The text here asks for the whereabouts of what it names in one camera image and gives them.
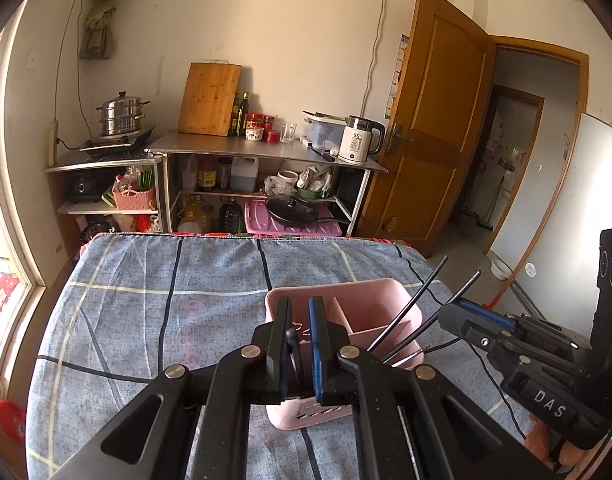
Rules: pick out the person's right hand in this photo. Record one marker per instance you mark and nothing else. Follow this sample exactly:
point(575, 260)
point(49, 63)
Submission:
point(546, 440)

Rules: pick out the clear drinking glass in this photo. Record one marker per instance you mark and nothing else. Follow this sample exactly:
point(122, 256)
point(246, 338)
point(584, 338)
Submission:
point(289, 133)

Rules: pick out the pink storage box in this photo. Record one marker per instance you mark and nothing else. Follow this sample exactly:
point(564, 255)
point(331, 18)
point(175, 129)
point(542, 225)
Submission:
point(258, 220)

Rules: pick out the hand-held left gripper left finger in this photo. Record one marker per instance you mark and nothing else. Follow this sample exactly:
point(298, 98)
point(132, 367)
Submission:
point(284, 360)

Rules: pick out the silver metal chopstick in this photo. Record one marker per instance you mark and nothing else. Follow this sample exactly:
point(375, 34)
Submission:
point(411, 358)

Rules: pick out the black induction cooker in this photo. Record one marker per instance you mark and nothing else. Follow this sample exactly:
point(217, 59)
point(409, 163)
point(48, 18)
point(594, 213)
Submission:
point(115, 142)

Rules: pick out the white patterned jar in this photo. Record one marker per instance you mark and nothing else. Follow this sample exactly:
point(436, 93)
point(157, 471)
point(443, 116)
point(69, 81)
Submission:
point(254, 134)

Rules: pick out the steel kitchen table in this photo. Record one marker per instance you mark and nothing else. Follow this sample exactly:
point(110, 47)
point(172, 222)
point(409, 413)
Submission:
point(225, 145)

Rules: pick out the wall calendar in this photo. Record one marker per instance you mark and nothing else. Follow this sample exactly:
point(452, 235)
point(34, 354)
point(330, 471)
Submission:
point(397, 75)

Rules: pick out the dark cooking oil bottle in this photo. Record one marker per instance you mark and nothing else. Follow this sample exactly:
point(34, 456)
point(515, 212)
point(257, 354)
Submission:
point(230, 215)

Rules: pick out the pink woven basket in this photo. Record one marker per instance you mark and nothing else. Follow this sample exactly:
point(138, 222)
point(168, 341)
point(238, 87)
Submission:
point(133, 199)

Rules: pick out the kitchen knife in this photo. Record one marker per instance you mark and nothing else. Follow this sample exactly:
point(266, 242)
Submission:
point(322, 152)

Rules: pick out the black chopstick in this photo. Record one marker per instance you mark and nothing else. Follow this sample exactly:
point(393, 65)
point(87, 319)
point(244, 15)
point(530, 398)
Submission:
point(409, 338)
point(411, 300)
point(296, 360)

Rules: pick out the soy sauce bottle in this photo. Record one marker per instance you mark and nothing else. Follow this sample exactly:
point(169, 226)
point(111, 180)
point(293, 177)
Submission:
point(206, 175)

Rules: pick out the yellow cooking oil bottle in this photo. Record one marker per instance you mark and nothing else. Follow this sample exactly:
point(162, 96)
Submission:
point(193, 212)

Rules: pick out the steel steamer pot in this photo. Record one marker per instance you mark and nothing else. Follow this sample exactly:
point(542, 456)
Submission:
point(121, 115)

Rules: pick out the black kitchen appliance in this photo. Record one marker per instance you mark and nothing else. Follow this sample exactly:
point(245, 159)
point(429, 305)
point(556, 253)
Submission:
point(80, 188)

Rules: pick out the bamboo cutting board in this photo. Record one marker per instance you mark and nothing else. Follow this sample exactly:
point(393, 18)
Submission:
point(208, 100)

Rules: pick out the wooden door frame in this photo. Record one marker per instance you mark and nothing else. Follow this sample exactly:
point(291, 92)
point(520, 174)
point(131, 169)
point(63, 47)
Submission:
point(541, 50)

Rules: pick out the grey hanging bag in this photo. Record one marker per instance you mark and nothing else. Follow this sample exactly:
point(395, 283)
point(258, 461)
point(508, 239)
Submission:
point(98, 25)

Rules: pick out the white mug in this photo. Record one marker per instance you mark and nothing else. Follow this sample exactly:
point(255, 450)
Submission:
point(288, 178)

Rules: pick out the black frying pan with lid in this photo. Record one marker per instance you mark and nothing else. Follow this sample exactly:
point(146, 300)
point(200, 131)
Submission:
point(292, 210)

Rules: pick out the beige power strip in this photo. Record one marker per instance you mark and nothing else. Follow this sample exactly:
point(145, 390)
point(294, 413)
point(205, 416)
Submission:
point(53, 145)

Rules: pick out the white plastic jug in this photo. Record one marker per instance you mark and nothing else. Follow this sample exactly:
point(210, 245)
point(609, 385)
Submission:
point(244, 175)

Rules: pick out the red lidded jar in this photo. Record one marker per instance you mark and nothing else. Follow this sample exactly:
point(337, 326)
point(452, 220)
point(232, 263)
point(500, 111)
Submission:
point(256, 120)

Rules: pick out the white refrigerator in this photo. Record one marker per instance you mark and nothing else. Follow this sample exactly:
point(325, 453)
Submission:
point(561, 200)

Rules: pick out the brown wooden door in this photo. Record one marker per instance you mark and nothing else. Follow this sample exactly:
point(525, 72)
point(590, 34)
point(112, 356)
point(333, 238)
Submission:
point(431, 125)

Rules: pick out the red patterned mat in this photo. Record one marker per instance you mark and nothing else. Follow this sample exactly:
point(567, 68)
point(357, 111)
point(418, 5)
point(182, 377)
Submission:
point(0, 305)

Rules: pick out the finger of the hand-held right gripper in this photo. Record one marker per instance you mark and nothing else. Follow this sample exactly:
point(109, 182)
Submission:
point(491, 311)
point(466, 325)

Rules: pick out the clear water filter pitcher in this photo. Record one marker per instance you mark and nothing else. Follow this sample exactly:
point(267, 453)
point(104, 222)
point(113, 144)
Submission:
point(323, 132)

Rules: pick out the red plastic bag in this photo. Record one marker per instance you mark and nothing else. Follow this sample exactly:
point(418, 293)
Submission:
point(5, 417)

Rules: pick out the white electric kettle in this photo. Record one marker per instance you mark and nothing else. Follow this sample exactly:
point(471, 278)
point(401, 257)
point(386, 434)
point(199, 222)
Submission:
point(358, 142)

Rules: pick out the grey metal shelf rack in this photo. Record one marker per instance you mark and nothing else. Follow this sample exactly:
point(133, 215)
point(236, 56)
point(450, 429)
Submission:
point(95, 162)

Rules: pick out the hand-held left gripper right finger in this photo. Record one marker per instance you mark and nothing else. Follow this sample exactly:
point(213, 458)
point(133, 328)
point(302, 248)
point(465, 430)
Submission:
point(315, 355)

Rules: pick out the blue checked tablecloth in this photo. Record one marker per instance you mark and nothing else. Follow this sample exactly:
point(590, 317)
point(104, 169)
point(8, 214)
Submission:
point(160, 310)

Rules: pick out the pink plastic utensil basket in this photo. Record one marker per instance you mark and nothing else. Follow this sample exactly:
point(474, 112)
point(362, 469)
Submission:
point(386, 292)

